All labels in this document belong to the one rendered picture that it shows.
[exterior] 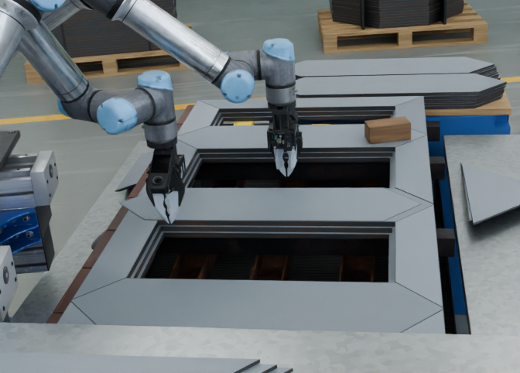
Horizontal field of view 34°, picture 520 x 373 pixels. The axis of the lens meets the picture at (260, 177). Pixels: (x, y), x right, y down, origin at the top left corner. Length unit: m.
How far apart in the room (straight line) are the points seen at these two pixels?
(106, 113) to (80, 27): 4.42
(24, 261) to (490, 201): 1.17
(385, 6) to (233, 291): 4.80
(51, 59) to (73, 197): 2.55
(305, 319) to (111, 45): 4.78
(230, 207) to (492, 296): 0.65
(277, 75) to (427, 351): 1.03
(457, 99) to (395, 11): 3.60
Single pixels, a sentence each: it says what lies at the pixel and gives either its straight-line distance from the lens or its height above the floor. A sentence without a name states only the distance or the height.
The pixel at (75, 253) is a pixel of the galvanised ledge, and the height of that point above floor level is 0.68.
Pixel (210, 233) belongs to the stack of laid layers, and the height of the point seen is 0.83.
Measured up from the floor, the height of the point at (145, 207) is 0.85.
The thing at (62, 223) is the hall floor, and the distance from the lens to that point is 4.08.
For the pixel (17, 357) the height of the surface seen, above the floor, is 1.07.
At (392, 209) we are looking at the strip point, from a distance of 2.01.
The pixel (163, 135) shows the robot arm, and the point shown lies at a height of 1.08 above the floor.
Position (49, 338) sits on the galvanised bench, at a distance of 1.31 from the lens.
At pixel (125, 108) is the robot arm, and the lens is 1.81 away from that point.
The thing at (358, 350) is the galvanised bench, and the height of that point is 1.05.
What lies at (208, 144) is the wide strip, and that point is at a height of 0.85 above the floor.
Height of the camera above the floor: 1.76
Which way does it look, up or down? 24 degrees down
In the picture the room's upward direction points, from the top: 4 degrees counter-clockwise
